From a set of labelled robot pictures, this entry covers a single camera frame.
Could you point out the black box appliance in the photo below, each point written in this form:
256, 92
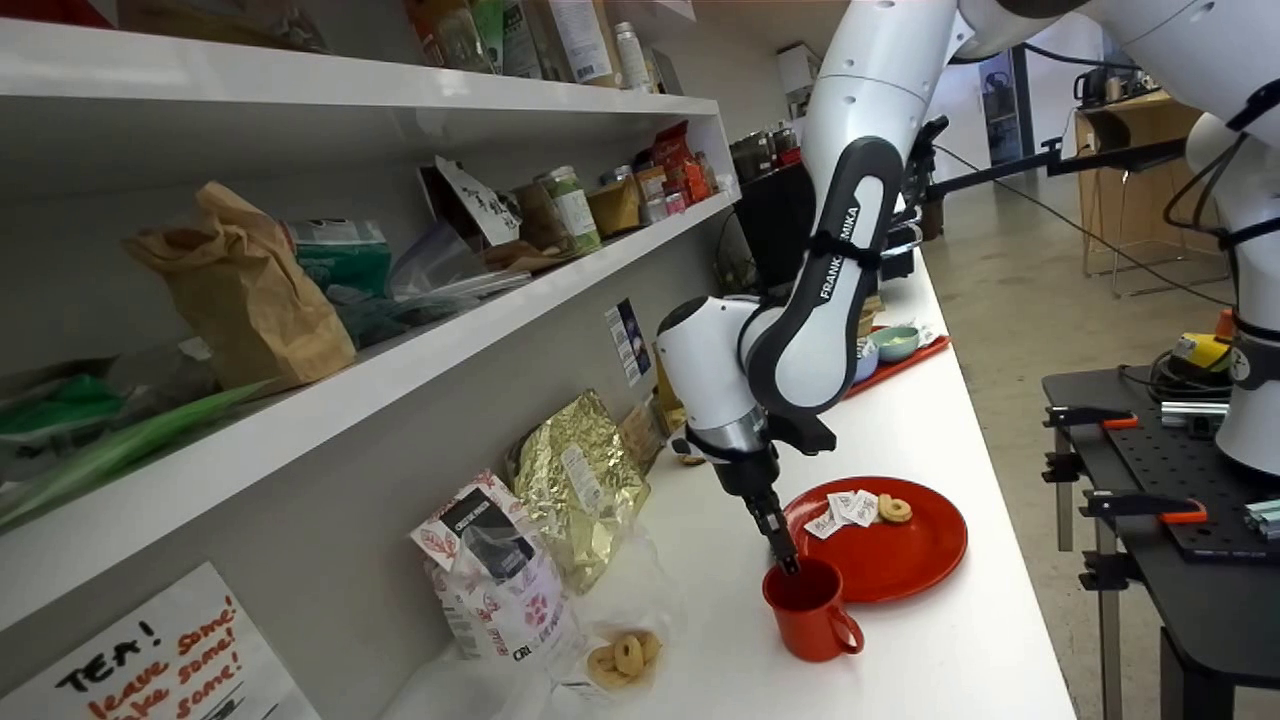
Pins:
773, 212

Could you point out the black boom pole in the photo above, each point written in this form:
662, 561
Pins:
1064, 160

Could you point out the gold foil bag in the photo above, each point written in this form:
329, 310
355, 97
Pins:
582, 495

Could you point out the yellow tool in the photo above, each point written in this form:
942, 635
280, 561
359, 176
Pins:
1206, 351

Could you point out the orange plate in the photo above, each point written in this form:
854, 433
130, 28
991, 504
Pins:
904, 554

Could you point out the black workbench table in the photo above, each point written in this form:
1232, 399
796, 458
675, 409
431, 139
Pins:
1175, 534

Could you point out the clear bag of cookies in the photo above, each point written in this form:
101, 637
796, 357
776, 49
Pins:
627, 657

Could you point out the white carton box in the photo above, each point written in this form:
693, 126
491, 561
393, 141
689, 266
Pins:
582, 39

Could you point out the white handwritten paper sign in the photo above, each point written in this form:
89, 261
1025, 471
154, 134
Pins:
146, 663

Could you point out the red carton box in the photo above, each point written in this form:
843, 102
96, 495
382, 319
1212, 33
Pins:
683, 165

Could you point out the teal bowl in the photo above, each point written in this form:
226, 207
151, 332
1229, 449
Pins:
896, 340

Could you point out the teal carton box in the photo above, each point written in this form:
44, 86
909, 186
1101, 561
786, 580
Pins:
340, 261

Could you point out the white black folded card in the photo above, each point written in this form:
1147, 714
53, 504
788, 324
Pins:
468, 201

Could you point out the jar with green label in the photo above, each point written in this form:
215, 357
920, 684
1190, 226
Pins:
574, 212

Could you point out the wooden cabinet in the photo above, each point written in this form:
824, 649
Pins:
1133, 186

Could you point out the white wall shelf unit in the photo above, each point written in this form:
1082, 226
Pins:
400, 366

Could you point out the round cookie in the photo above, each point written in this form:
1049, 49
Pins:
892, 508

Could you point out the green plastic bag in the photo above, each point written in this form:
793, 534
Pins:
92, 444

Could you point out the white plastic bottle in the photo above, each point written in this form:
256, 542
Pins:
632, 58

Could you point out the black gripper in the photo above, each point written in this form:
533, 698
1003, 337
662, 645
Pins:
762, 490

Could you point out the white sugar packet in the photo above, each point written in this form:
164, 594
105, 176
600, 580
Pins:
843, 512

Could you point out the yellow glass jar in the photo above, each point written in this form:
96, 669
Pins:
616, 207

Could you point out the white red patterned coffee bag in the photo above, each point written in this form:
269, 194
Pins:
500, 580

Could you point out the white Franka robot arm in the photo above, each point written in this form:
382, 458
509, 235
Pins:
854, 266

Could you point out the brown paper bag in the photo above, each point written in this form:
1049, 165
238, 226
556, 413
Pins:
252, 294

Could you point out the red tray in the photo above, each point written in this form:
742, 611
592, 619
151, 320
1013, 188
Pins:
904, 366

